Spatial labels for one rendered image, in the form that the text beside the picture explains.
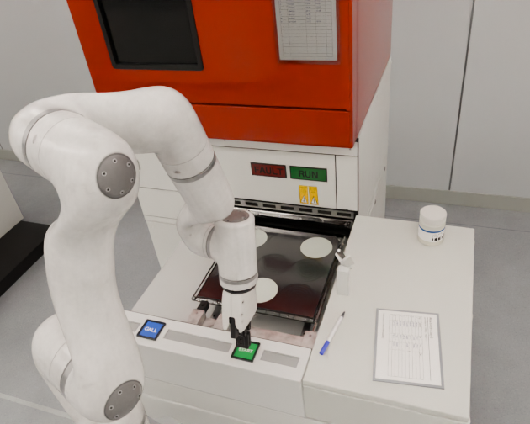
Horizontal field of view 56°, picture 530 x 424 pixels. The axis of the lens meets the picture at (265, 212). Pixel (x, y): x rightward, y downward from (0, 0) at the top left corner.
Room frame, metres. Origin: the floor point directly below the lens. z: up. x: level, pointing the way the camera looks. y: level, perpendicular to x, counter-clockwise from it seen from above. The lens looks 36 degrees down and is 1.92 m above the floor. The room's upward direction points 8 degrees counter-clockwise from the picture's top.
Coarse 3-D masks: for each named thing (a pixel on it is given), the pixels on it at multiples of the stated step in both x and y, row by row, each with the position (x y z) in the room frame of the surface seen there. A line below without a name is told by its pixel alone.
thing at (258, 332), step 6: (210, 318) 0.97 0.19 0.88; (204, 324) 0.95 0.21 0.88; (210, 324) 0.95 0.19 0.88; (252, 330) 0.90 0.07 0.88; (258, 330) 0.90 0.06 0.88; (264, 330) 0.90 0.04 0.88; (252, 336) 0.88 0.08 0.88; (258, 336) 0.88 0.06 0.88; (264, 336) 0.88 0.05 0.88; (270, 336) 0.88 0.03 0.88; (276, 336) 0.87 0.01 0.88; (282, 336) 0.87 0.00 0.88; (288, 336) 0.87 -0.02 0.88; (294, 336) 0.87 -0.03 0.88; (288, 342) 0.85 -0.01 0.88; (294, 342) 0.84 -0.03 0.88; (300, 342) 0.84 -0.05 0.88
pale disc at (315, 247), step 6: (306, 240) 1.23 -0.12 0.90; (312, 240) 1.22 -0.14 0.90; (318, 240) 1.22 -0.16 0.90; (324, 240) 1.21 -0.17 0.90; (300, 246) 1.20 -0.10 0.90; (306, 246) 1.19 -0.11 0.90; (312, 246) 1.19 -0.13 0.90; (318, 246) 1.19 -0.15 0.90; (324, 246) 1.18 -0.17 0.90; (330, 246) 1.18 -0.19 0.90; (306, 252) 1.17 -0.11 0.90; (312, 252) 1.16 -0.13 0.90; (318, 252) 1.16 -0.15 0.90; (324, 252) 1.15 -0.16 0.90
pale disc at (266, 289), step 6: (258, 282) 1.06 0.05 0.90; (264, 282) 1.06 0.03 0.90; (270, 282) 1.06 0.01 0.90; (258, 288) 1.04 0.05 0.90; (264, 288) 1.04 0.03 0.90; (270, 288) 1.03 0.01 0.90; (276, 288) 1.03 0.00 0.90; (258, 294) 1.01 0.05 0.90; (264, 294) 1.01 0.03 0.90; (270, 294) 1.01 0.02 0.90; (258, 300) 0.99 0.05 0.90; (264, 300) 0.99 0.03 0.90
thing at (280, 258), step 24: (288, 240) 1.24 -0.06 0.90; (336, 240) 1.21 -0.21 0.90; (264, 264) 1.14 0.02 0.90; (288, 264) 1.12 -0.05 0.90; (312, 264) 1.11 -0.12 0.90; (216, 288) 1.06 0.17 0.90; (288, 288) 1.02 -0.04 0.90; (312, 288) 1.01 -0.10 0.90; (288, 312) 0.93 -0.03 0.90; (312, 312) 0.92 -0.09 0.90
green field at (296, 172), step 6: (294, 168) 1.31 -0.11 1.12; (300, 168) 1.31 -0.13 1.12; (306, 168) 1.30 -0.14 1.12; (294, 174) 1.31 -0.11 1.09; (300, 174) 1.31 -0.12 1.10; (306, 174) 1.30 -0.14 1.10; (312, 174) 1.29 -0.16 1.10; (318, 174) 1.28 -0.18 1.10; (324, 174) 1.28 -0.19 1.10; (324, 180) 1.28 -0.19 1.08
